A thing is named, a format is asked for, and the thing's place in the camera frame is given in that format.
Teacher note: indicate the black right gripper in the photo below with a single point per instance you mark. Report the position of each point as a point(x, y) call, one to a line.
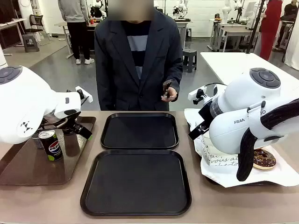
point(205, 112)

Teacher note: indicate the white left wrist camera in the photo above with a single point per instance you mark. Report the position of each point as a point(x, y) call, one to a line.
point(84, 94)

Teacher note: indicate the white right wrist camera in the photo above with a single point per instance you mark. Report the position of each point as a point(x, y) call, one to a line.
point(197, 93)

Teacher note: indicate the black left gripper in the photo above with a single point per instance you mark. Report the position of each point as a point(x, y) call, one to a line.
point(74, 124)

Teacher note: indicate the person in black shirt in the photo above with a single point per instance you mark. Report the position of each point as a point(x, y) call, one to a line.
point(289, 23)

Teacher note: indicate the person in dark jacket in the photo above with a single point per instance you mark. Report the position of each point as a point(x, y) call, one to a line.
point(116, 58)

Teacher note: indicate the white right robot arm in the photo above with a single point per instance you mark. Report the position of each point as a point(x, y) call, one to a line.
point(243, 112)

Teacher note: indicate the chocolate sprinkled donut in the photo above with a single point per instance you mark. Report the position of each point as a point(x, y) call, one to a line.
point(265, 159)

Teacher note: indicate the white wrapping paper sheet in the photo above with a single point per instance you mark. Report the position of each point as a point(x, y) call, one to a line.
point(217, 172)

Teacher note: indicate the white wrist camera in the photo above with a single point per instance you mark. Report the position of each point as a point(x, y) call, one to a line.
point(197, 93)
point(84, 94)

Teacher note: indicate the black square tray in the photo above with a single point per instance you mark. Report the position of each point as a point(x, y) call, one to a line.
point(140, 130)
point(135, 184)

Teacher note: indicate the white background work table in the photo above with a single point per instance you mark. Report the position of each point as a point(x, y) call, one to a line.
point(231, 31)

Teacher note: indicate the person's left hand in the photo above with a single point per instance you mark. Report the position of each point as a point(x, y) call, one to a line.
point(172, 94)

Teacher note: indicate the black tongs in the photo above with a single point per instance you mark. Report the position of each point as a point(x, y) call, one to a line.
point(167, 84)

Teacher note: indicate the brown plastic tray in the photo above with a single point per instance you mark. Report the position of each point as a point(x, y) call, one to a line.
point(35, 168)

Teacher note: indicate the black camera stand pole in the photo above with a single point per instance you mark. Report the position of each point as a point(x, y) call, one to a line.
point(255, 25)

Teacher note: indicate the black office chair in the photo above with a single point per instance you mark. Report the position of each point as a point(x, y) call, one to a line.
point(35, 25)

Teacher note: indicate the person in red apron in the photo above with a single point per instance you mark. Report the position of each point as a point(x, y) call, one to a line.
point(268, 30)

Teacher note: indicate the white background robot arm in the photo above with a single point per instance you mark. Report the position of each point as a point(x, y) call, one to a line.
point(180, 8)
point(226, 10)

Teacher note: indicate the white side table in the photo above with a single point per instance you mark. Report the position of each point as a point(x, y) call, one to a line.
point(231, 67)

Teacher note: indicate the person's left forearm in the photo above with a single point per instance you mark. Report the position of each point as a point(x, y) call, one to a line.
point(176, 77)

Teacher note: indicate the white background desk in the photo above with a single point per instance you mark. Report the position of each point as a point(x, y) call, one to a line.
point(11, 23)

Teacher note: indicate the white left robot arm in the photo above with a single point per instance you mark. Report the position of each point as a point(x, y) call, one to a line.
point(28, 102)

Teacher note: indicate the grey plastic stool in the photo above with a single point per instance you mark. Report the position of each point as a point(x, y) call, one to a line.
point(30, 43)
point(189, 59)

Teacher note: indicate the person in grey hoodie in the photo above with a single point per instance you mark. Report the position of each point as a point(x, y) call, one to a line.
point(77, 23)

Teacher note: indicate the white printed paper box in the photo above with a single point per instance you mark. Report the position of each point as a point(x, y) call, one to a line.
point(219, 158)

